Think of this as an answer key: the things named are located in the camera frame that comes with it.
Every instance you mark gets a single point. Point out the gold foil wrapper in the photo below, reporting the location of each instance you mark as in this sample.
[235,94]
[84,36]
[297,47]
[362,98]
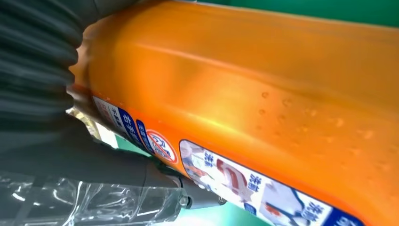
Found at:
[85,120]

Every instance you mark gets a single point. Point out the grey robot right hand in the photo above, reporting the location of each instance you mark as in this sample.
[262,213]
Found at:
[78,174]

